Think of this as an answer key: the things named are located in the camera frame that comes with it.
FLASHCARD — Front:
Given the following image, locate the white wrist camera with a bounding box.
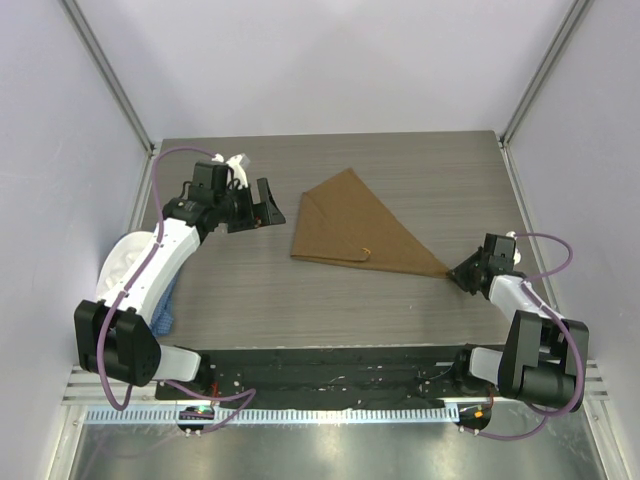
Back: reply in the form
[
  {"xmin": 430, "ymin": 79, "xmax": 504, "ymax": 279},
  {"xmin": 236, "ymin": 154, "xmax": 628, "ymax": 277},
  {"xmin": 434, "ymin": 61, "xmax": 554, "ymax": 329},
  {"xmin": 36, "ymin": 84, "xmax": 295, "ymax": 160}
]
[
  {"xmin": 506, "ymin": 231, "xmax": 522, "ymax": 265},
  {"xmin": 211, "ymin": 153, "xmax": 250, "ymax": 189}
]

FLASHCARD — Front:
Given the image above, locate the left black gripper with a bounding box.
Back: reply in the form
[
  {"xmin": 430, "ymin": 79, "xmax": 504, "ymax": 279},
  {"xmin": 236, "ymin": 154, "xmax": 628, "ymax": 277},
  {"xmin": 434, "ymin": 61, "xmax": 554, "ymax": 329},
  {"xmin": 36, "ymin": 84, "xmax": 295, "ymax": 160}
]
[{"xmin": 214, "ymin": 178, "xmax": 284, "ymax": 233}]

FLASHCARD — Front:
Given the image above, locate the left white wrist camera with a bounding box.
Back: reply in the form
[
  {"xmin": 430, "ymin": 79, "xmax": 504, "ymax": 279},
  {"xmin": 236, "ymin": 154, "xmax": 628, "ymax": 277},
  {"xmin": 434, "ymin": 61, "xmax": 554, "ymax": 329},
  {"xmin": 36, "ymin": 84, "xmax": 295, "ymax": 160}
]
[{"xmin": 211, "ymin": 153, "xmax": 250, "ymax": 189}]

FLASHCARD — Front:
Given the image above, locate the right aluminium frame post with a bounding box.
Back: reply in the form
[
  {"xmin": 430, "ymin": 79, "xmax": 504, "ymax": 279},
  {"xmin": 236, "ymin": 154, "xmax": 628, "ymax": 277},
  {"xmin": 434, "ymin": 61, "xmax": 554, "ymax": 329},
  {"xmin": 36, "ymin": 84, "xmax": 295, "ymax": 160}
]
[{"xmin": 498, "ymin": 0, "xmax": 593, "ymax": 148}]

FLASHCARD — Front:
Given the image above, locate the aluminium frame post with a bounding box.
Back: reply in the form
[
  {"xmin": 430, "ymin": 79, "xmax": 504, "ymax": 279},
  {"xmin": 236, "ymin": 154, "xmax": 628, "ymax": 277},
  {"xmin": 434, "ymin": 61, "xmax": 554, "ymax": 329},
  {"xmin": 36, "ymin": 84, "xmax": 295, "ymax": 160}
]
[
  {"xmin": 59, "ymin": 0, "xmax": 154, "ymax": 156},
  {"xmin": 498, "ymin": 0, "xmax": 593, "ymax": 148}
]

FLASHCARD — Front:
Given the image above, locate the slotted cable duct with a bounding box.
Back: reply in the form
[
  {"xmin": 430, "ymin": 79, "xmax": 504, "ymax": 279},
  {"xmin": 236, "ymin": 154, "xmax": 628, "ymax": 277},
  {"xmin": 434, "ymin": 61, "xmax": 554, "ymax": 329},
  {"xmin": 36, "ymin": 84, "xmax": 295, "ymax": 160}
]
[{"xmin": 85, "ymin": 404, "xmax": 459, "ymax": 425}]

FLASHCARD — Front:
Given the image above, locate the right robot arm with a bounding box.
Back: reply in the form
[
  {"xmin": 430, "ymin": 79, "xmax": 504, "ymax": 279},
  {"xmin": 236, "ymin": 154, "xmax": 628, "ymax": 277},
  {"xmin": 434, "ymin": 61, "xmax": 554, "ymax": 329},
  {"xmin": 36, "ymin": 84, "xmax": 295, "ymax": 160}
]
[{"xmin": 447, "ymin": 233, "xmax": 589, "ymax": 416}]

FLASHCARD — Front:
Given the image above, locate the aluminium front rail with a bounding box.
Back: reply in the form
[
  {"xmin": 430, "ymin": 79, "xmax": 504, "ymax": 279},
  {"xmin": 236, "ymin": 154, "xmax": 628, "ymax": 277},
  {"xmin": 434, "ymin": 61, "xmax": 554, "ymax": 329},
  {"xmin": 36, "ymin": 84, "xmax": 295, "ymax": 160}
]
[{"xmin": 62, "ymin": 361, "xmax": 609, "ymax": 407}]

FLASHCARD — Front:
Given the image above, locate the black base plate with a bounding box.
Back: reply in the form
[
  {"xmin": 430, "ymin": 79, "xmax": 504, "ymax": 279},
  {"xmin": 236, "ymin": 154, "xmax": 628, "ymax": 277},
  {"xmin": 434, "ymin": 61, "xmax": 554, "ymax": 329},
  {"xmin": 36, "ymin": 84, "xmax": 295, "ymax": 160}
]
[{"xmin": 154, "ymin": 347, "xmax": 501, "ymax": 409}]

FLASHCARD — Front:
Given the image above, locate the left aluminium frame post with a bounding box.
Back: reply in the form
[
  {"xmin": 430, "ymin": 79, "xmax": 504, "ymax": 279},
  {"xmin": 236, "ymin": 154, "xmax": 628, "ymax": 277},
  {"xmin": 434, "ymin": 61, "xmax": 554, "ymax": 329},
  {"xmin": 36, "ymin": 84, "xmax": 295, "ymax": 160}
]
[{"xmin": 59, "ymin": 0, "xmax": 154, "ymax": 156}]

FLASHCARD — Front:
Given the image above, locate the white cloth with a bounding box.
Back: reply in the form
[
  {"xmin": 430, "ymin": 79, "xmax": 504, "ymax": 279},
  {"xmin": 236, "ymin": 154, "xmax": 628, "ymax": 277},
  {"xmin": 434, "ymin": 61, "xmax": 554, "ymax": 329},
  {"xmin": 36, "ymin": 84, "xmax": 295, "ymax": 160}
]
[{"xmin": 95, "ymin": 231, "xmax": 153, "ymax": 301}]

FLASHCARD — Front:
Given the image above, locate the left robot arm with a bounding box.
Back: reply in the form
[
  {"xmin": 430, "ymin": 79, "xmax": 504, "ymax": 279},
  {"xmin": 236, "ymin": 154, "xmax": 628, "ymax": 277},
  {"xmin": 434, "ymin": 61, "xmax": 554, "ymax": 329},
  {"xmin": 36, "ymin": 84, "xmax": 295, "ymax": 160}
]
[{"xmin": 74, "ymin": 154, "xmax": 286, "ymax": 399}]

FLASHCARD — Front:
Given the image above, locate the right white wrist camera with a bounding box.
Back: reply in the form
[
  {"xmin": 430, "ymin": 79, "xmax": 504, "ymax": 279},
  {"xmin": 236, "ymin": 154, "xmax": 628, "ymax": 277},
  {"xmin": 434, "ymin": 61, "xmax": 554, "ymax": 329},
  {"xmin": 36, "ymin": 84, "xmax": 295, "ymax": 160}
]
[{"xmin": 506, "ymin": 231, "xmax": 522, "ymax": 265}]

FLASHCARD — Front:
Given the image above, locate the brown cloth napkin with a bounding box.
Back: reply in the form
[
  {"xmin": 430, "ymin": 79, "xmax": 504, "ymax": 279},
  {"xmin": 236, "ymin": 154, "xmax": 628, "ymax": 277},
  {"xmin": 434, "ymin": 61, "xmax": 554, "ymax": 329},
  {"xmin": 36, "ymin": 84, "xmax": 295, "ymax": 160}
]
[{"xmin": 290, "ymin": 168, "xmax": 448, "ymax": 279}]

